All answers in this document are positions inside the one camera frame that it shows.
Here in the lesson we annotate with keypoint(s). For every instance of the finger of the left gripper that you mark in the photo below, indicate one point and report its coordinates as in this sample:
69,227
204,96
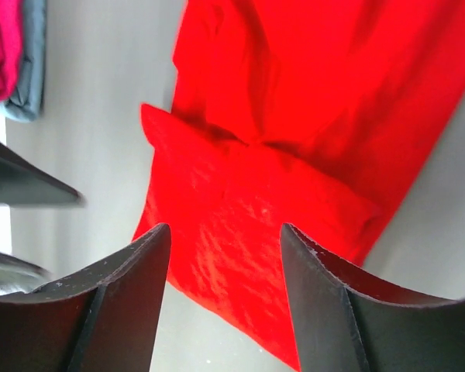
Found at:
24,185
19,276

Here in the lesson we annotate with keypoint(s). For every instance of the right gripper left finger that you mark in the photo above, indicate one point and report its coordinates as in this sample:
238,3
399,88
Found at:
101,318

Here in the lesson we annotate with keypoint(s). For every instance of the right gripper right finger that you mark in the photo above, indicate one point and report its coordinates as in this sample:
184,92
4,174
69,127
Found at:
346,319

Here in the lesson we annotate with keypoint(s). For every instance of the bright red t-shirt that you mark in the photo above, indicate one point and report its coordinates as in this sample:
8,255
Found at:
316,113

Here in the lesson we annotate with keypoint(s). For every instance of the folded grey-blue t-shirt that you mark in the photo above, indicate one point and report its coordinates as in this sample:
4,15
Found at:
25,102

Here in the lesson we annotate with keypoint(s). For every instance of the folded pink t-shirt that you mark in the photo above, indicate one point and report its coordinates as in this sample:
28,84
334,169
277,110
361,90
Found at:
10,45

